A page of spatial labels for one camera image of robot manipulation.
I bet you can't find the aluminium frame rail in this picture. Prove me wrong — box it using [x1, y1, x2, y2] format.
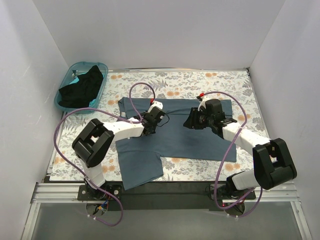
[31, 182, 82, 203]

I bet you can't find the teal plastic bin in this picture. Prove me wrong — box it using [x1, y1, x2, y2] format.
[54, 61, 109, 112]

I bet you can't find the black t shirt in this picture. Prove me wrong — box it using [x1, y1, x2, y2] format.
[58, 65, 104, 109]

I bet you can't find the teal cloth in bin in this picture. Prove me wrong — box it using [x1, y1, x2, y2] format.
[88, 98, 97, 108]

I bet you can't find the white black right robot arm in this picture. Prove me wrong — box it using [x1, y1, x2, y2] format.
[183, 97, 298, 199]

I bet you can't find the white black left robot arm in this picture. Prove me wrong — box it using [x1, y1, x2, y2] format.
[72, 101, 165, 200]

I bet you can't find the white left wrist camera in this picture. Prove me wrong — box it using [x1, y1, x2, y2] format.
[147, 98, 163, 113]

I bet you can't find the floral table mat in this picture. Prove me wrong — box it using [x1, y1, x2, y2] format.
[48, 71, 268, 182]

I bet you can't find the blue-grey t shirt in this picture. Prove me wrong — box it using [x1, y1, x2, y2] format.
[115, 99, 237, 190]

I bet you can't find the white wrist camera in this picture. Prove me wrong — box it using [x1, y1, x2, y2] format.
[147, 98, 163, 113]
[196, 92, 212, 111]

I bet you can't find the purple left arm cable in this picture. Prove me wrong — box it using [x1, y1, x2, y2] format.
[53, 82, 156, 227]

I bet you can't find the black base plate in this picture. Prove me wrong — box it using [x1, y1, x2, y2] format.
[77, 180, 258, 212]

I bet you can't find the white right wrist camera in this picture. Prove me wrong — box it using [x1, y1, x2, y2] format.
[196, 92, 212, 111]

